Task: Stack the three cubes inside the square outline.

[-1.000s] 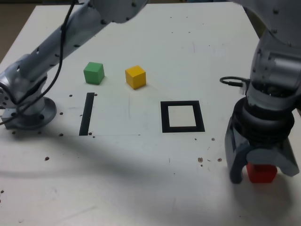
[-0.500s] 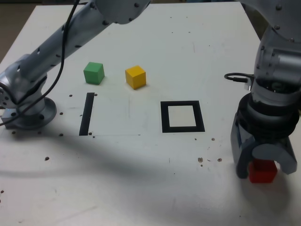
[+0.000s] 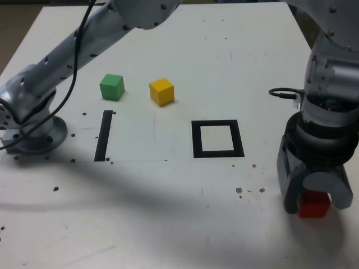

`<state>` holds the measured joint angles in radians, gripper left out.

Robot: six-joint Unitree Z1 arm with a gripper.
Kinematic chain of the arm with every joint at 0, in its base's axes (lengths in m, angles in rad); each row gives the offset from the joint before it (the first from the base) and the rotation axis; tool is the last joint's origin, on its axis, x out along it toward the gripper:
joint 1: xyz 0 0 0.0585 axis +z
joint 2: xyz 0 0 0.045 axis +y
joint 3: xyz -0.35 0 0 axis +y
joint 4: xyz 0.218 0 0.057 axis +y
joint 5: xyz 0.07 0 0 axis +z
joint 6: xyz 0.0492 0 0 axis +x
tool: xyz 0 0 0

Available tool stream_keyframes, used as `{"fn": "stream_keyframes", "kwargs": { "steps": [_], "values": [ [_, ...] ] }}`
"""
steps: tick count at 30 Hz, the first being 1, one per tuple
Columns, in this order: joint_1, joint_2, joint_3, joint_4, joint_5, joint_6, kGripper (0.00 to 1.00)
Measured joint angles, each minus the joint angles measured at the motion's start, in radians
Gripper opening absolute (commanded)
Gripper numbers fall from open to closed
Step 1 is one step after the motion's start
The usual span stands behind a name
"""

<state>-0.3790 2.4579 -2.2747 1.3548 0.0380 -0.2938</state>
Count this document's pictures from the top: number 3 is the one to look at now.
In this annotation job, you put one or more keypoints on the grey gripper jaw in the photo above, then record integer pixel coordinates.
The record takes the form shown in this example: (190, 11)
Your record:
(289, 182)
(325, 182)

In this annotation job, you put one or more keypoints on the red cube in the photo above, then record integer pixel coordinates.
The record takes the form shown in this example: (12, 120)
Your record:
(312, 208)

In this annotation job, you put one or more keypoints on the yellow cube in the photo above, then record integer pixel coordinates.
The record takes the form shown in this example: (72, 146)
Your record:
(161, 92)

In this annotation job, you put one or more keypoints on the green cube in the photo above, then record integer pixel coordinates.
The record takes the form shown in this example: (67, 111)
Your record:
(112, 88)

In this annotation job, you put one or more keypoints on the black tape square outline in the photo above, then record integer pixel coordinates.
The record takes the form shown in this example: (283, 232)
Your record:
(196, 140)

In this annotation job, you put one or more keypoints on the black tape strip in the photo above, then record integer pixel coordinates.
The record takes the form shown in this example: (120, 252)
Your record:
(103, 137)

